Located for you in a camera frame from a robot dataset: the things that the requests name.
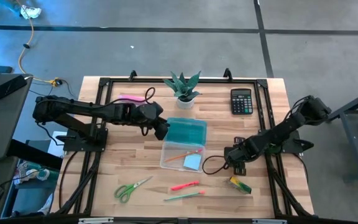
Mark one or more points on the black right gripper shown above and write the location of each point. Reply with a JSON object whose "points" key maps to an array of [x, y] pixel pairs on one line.
{"points": [[236, 155]]}

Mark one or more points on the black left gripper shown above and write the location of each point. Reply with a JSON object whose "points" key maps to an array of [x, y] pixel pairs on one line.
{"points": [[149, 115]]}

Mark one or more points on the teal lidded clear pencil box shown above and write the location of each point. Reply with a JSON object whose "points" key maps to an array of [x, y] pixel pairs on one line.
{"points": [[186, 133]]}

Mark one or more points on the yellow green crayon box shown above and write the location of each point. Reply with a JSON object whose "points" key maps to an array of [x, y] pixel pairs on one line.
{"points": [[240, 185]]}

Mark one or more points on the blue sticky note pad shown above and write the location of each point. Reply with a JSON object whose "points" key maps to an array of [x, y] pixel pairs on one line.
{"points": [[192, 162]]}

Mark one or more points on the pink red pen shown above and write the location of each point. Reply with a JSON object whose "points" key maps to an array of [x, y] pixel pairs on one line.
{"points": [[185, 186]]}

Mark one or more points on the green pencil with pink eraser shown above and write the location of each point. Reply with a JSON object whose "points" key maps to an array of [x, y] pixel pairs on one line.
{"points": [[183, 196]]}

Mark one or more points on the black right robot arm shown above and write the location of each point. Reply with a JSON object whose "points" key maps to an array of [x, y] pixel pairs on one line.
{"points": [[278, 130]]}

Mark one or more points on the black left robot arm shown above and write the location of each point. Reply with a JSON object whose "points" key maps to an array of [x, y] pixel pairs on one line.
{"points": [[73, 109]]}

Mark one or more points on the white round plant pot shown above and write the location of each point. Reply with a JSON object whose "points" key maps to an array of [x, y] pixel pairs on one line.
{"points": [[185, 104]]}

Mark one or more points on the pink white stapler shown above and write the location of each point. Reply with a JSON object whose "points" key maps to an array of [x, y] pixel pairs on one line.
{"points": [[132, 98]]}

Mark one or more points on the green snake plant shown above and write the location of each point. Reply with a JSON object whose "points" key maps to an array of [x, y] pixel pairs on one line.
{"points": [[182, 85]]}

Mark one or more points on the black desk calculator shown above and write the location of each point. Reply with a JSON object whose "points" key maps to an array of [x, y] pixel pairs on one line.
{"points": [[241, 101]]}

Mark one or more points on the teal white bundle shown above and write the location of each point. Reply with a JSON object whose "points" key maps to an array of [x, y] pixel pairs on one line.
{"points": [[34, 174]]}

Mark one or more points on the black smartphone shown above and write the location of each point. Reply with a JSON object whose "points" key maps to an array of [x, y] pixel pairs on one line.
{"points": [[9, 86]]}

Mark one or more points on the grey side desk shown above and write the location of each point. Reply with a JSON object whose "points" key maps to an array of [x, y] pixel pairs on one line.
{"points": [[2, 124]]}

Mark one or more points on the person's white shoe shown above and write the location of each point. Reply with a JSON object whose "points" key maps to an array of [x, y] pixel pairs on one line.
{"points": [[31, 12]]}

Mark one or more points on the person's leg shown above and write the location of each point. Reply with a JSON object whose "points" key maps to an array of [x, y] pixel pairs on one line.
{"points": [[2, 4]]}

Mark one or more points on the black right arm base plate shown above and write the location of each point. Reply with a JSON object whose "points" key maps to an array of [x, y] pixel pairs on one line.
{"points": [[300, 144]]}

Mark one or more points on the black aluminium table frame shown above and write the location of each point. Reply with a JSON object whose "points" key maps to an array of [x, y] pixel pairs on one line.
{"points": [[120, 80]]}

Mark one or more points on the silver metal bracket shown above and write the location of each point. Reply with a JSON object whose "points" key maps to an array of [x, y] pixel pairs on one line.
{"points": [[95, 221], [269, 221]]}

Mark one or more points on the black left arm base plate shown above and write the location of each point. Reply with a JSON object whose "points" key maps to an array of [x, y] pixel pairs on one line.
{"points": [[73, 145]]}

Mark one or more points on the grey metal table frame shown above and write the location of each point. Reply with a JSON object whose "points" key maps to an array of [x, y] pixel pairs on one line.
{"points": [[353, 130]]}

